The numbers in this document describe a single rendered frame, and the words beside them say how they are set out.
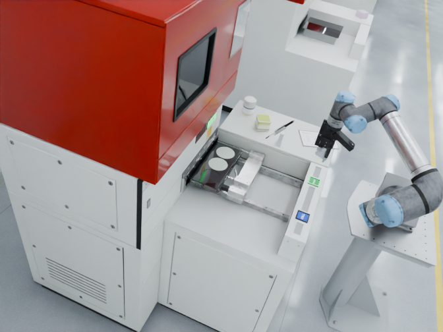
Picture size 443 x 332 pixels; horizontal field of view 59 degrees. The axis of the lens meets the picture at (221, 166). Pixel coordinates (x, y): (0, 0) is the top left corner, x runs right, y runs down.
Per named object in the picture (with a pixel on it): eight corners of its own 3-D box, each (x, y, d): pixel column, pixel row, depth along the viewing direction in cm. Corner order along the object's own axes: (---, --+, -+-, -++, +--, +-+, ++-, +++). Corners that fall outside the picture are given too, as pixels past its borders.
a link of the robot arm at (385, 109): (464, 197, 132) (393, 85, 153) (432, 209, 134) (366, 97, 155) (455, 206, 143) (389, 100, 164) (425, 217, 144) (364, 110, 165)
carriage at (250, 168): (225, 199, 192) (227, 194, 190) (249, 157, 219) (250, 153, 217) (240, 205, 191) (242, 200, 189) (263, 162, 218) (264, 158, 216)
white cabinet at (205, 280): (156, 309, 234) (163, 220, 181) (217, 205, 305) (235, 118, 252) (256, 357, 222) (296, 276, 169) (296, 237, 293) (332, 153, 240)
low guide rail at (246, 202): (193, 185, 200) (194, 180, 198) (195, 182, 202) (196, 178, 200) (287, 222, 191) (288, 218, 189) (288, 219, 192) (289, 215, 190)
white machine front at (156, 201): (136, 248, 167) (137, 180, 141) (211, 145, 227) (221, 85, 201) (142, 251, 166) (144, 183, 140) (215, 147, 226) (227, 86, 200)
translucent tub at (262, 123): (256, 131, 219) (258, 121, 215) (254, 123, 225) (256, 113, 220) (269, 132, 220) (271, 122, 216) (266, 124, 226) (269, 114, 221)
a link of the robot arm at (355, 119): (375, 112, 151) (362, 97, 159) (347, 124, 153) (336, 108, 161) (377, 127, 157) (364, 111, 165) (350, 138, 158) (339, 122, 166)
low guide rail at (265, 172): (213, 156, 220) (214, 151, 218) (215, 154, 222) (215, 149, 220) (299, 188, 211) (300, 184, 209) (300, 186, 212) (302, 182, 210)
